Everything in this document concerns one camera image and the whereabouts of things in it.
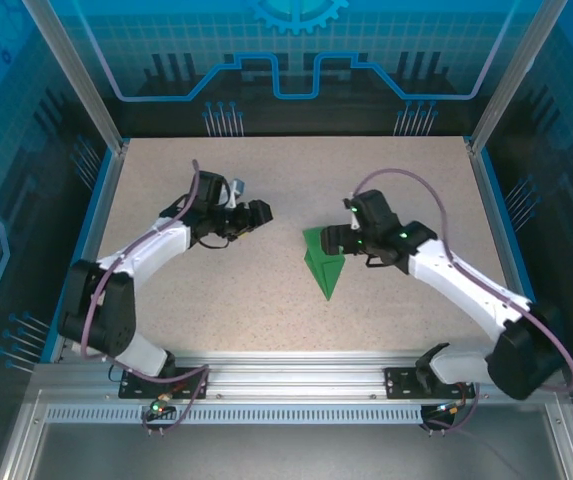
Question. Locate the aluminium frame post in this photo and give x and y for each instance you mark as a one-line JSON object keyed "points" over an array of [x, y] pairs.
{"points": [[85, 85], [506, 75]]}

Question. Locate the aluminium mounting rail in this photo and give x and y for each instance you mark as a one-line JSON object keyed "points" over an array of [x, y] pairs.
{"points": [[291, 375]]}

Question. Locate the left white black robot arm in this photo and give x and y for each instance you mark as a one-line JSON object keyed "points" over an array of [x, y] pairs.
{"points": [[151, 245]]}

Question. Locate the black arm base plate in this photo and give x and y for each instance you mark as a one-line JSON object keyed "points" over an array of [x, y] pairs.
{"points": [[191, 387], [401, 382]]}

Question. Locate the aluminium side rail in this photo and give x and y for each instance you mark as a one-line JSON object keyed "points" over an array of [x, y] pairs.
{"points": [[98, 235], [498, 235]]}

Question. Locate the green paper sheet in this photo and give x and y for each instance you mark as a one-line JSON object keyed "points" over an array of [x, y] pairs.
{"points": [[326, 272]]}

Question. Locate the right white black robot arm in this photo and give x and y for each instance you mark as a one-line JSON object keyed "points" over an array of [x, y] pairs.
{"points": [[466, 285]]}

